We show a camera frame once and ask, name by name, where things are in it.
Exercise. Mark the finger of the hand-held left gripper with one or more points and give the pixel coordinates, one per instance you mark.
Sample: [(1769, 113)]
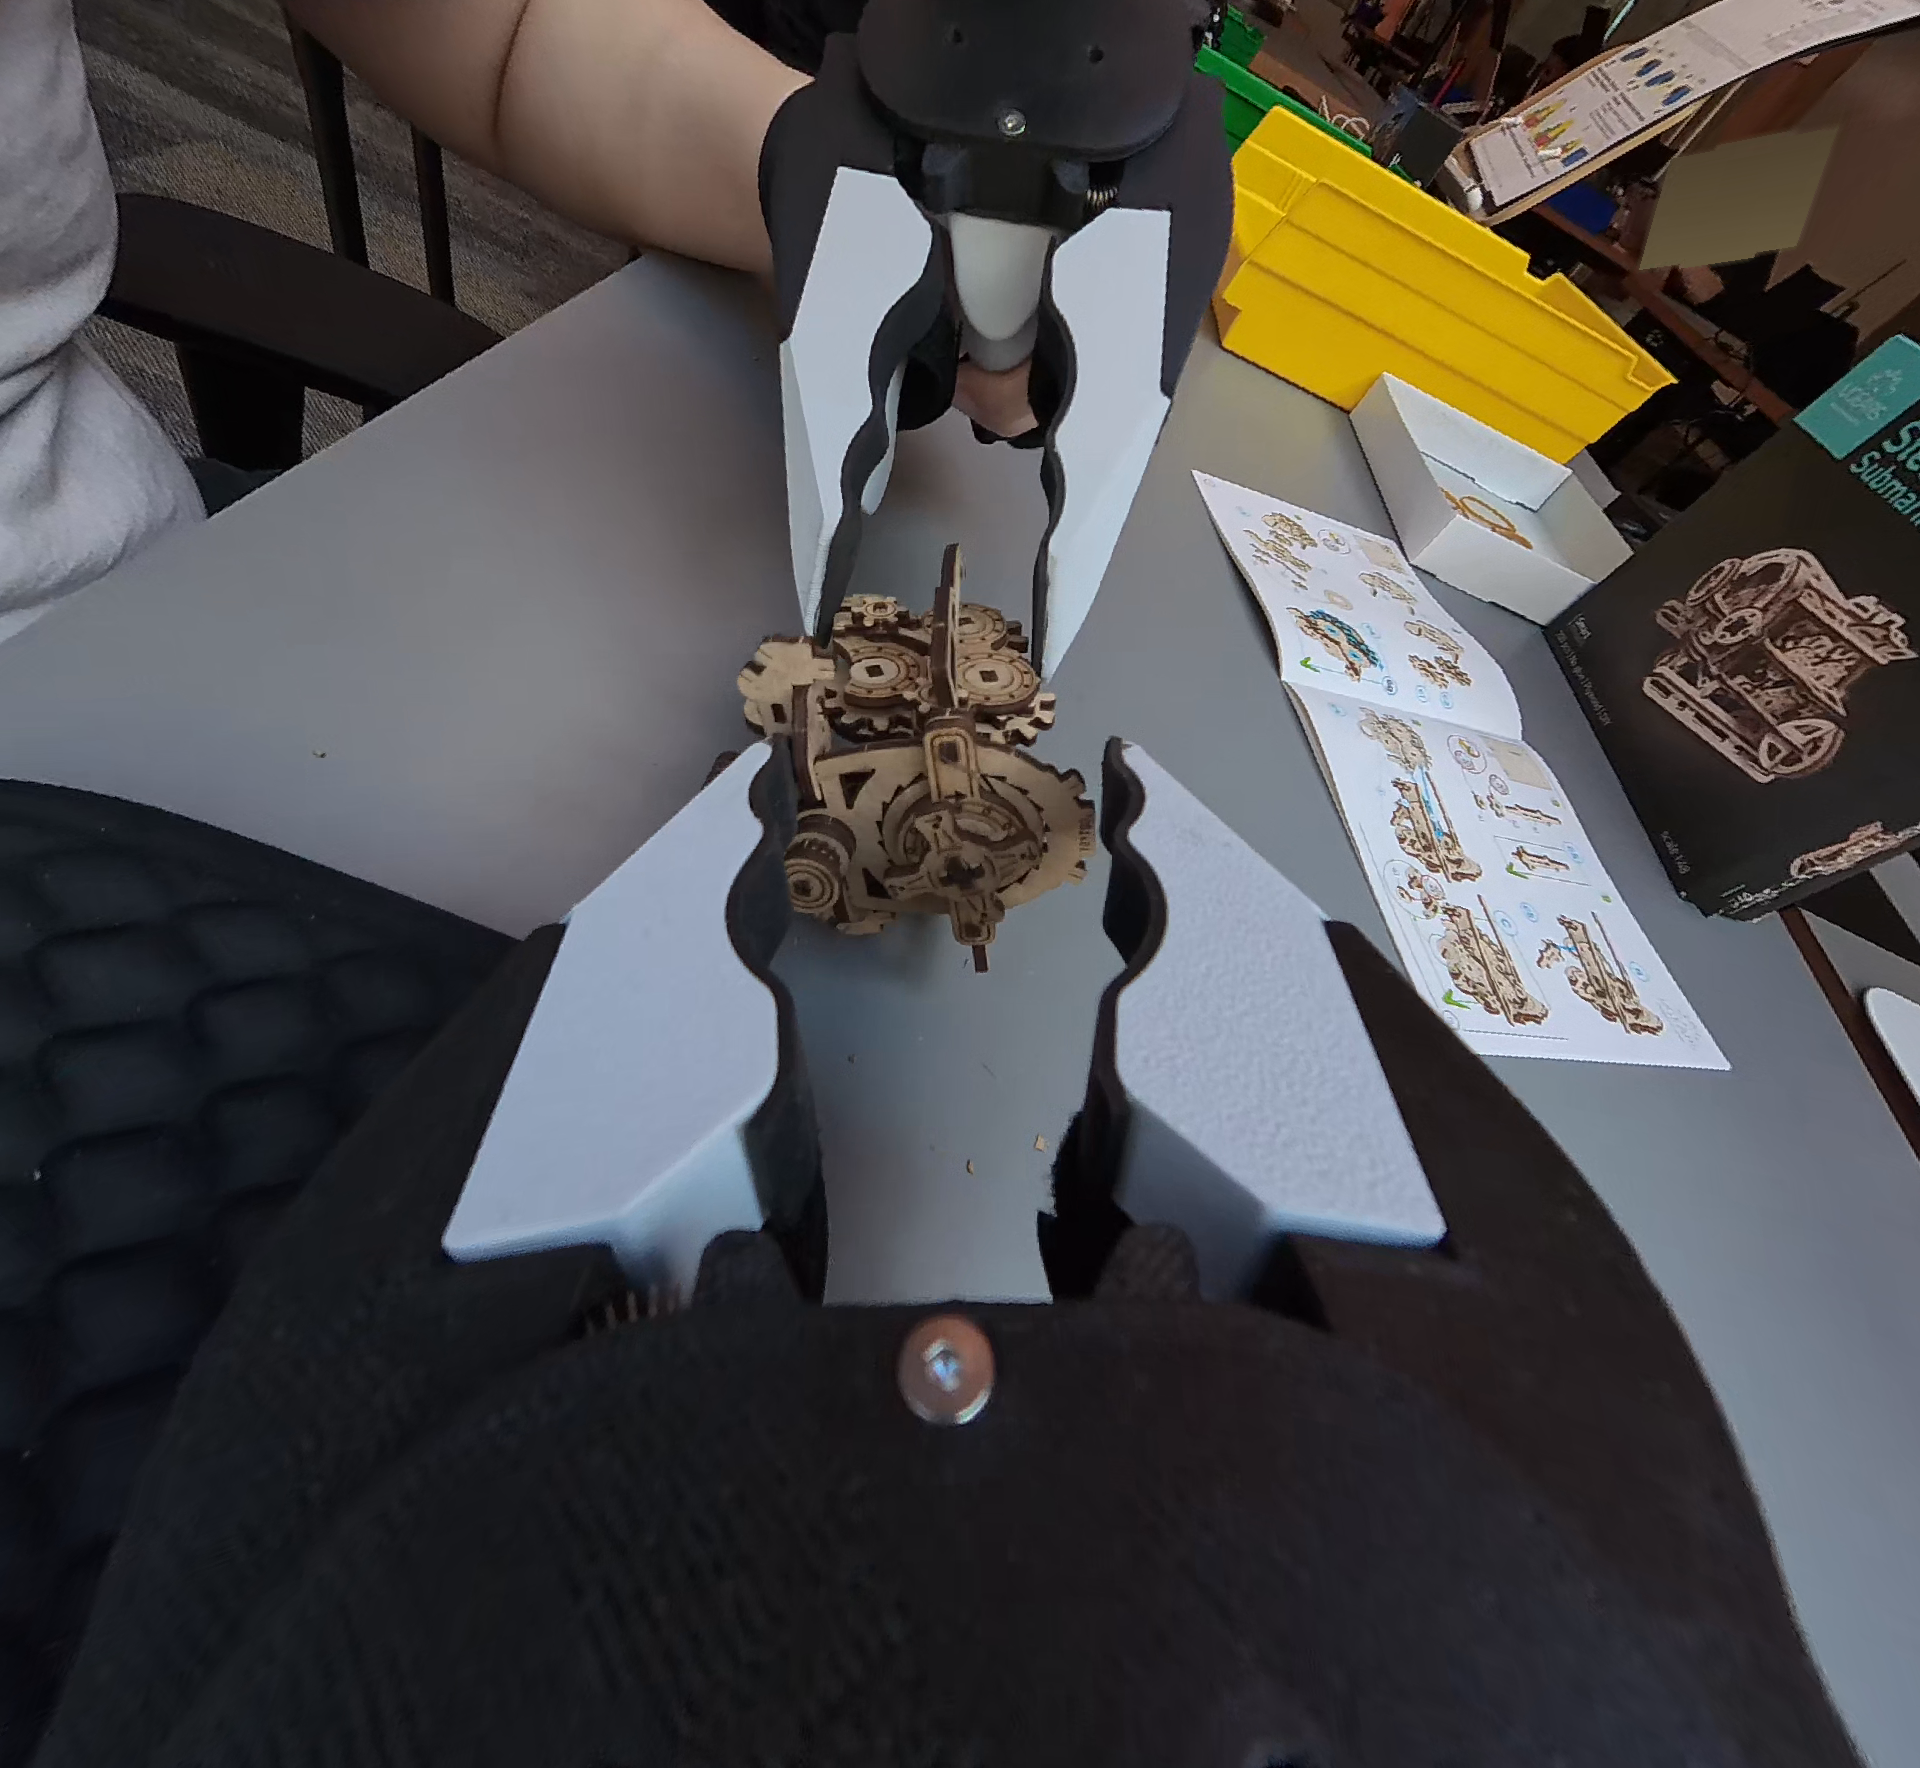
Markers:
[(834, 342), (1117, 358)]

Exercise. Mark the person's left forearm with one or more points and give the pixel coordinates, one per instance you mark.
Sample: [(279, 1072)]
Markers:
[(601, 104)]

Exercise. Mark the tan rubber band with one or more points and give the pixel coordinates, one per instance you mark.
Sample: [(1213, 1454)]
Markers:
[(1484, 516)]

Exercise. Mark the person's left hand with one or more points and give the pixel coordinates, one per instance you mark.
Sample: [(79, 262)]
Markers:
[(998, 402)]

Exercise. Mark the black model kit box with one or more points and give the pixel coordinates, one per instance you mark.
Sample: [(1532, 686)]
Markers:
[(1726, 749)]

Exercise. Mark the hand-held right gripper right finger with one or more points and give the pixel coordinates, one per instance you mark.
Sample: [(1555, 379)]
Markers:
[(1261, 1078)]

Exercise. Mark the printed paper sheet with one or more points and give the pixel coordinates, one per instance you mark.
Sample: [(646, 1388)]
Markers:
[(1695, 44)]

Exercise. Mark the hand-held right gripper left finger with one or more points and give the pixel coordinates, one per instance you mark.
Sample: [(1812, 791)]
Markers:
[(630, 1078)]

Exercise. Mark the black quilted mat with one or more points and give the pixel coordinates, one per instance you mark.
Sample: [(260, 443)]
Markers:
[(179, 1047)]

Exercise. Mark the wooden gear assembly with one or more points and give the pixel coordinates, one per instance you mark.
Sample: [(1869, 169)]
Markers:
[(872, 665)]

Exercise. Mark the green plastic bin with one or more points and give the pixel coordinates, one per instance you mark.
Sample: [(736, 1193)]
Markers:
[(1245, 96)]

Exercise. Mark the model instruction booklet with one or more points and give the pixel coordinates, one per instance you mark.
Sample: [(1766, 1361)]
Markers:
[(1500, 808)]

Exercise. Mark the black chair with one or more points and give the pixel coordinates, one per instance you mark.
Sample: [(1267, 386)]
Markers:
[(301, 313)]

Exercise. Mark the small white cardboard box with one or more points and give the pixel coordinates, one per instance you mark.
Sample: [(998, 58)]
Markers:
[(1500, 575)]

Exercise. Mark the wooden mechanical model body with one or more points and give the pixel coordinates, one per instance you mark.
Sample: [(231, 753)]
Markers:
[(929, 837)]

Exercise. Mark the yellow plastic bin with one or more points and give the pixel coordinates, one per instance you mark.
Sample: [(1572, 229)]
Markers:
[(1439, 254), (1261, 232), (1245, 313)]

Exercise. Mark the white rounded object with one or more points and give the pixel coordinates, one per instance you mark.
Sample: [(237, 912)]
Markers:
[(1899, 1042)]

